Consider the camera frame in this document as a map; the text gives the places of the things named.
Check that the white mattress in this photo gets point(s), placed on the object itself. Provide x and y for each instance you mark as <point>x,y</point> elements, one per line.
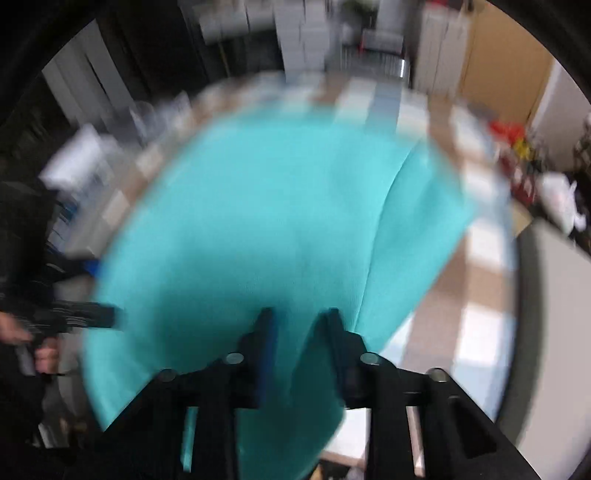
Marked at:
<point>545,300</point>

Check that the red plastic bag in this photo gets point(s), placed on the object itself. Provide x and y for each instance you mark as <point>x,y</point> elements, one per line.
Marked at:
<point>505,131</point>

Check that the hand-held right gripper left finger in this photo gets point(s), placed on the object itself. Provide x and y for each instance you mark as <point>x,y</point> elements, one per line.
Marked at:
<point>268,355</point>

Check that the teal sweatshirt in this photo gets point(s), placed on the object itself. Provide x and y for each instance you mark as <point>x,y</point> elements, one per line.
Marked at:
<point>277,221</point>

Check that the checkered blanket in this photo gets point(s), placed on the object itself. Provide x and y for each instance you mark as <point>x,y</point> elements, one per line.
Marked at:
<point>480,332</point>

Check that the yellow plastic bag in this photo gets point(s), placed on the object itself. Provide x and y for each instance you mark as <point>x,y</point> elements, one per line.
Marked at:
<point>522,147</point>

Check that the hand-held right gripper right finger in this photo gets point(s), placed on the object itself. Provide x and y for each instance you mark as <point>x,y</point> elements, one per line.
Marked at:
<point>339,355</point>

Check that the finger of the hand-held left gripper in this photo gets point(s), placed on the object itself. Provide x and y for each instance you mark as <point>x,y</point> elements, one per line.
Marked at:
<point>87,314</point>

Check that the wooden door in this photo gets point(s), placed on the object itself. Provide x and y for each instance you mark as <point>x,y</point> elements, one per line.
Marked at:
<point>508,69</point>

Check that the white drawer cabinet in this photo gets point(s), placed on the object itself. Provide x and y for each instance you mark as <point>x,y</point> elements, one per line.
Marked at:
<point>300,41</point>

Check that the white plastic bag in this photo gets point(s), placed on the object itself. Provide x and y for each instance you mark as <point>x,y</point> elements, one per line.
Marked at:
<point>78,157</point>

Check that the silver suitcase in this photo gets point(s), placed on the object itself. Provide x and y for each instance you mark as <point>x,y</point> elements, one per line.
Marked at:
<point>392,69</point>

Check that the white wardrobe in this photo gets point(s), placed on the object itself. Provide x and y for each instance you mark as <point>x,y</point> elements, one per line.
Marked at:
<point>438,50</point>

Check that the person's left hand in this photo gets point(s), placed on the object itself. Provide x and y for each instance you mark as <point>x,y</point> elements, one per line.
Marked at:
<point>45,360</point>

